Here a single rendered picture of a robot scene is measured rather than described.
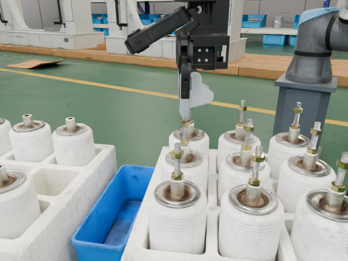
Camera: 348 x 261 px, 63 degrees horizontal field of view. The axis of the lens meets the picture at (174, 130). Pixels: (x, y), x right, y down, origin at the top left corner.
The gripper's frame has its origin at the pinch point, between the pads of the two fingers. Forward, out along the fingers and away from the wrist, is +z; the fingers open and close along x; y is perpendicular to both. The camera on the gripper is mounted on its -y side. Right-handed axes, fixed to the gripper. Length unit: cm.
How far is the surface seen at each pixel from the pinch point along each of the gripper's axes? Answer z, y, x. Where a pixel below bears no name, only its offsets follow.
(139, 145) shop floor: 35, -13, 58
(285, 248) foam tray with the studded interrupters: 16.8, 14.9, -17.1
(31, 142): 12.1, -35.5, 14.8
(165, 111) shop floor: 35, 0, 101
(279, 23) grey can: 2, 203, 444
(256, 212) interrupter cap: 9.3, 9.3, -17.4
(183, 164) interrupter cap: 9.4, 0.1, -2.8
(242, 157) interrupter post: 8.2, 11.3, -2.9
